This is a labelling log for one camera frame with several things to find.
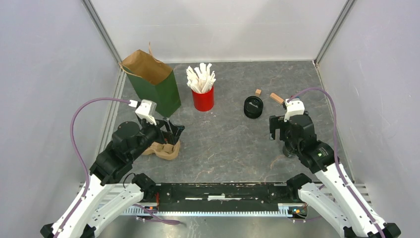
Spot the red cup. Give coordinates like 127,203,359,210
192,87,214,112

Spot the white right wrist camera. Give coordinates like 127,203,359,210
284,98,305,122

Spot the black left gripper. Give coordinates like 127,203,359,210
129,115,185,161

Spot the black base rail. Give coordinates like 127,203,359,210
129,182,304,217

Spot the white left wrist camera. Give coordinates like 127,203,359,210
129,99,157,125

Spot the long wooden block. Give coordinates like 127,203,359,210
270,93,284,104

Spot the white wrapped stirrer bundle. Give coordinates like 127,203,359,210
186,63,216,94

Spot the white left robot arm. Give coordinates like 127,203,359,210
40,118,185,238

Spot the black coffee lid stack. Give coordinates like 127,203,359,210
243,96,263,119

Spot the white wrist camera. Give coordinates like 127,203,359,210
284,98,305,122
129,99,157,125

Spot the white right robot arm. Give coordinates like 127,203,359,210
269,113,402,238

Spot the green paper bag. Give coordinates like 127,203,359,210
119,47,181,118

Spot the brown cardboard cup carrier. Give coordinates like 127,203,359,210
142,140,181,161

